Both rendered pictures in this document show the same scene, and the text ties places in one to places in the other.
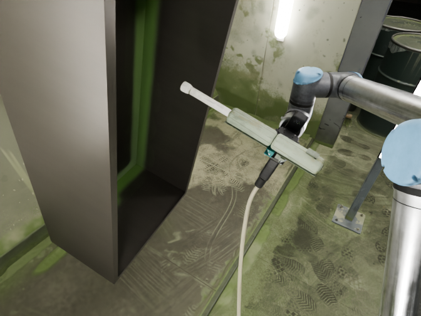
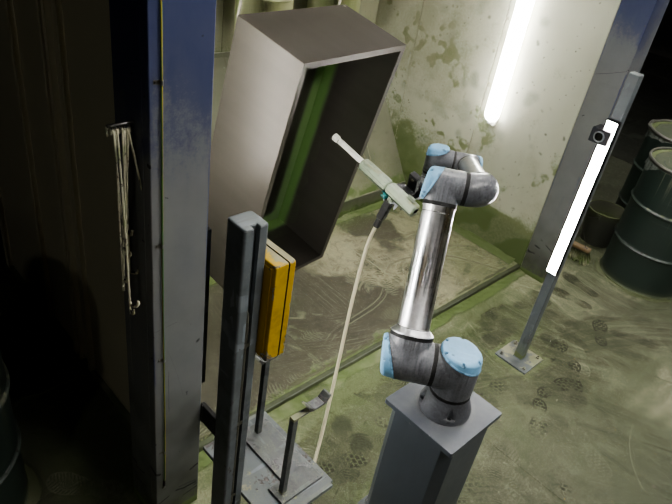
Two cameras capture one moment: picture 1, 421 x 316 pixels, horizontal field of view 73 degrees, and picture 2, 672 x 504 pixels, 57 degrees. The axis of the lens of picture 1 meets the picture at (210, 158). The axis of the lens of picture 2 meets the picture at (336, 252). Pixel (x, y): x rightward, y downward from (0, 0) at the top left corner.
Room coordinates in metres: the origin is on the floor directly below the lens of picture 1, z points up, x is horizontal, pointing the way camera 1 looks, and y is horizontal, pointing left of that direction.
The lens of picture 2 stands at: (-1.54, -0.44, 2.27)
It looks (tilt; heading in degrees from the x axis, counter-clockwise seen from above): 33 degrees down; 11
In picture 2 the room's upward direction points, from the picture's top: 10 degrees clockwise
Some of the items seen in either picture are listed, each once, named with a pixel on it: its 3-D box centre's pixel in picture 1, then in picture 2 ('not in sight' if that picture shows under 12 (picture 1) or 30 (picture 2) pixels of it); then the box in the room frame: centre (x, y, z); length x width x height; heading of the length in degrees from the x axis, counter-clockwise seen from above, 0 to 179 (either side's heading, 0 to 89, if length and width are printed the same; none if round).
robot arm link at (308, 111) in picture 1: (298, 115); not in sight; (0.95, -0.33, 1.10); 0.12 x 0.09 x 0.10; 155
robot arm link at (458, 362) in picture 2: not in sight; (454, 367); (0.14, -0.61, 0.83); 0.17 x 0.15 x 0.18; 98
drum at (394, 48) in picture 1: (403, 88); (666, 224); (2.65, -1.86, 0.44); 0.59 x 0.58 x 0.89; 164
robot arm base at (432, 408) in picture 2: not in sight; (447, 396); (0.14, -0.61, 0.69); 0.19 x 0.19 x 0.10
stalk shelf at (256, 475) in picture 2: not in sight; (267, 464); (-0.44, -0.15, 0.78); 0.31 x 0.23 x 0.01; 60
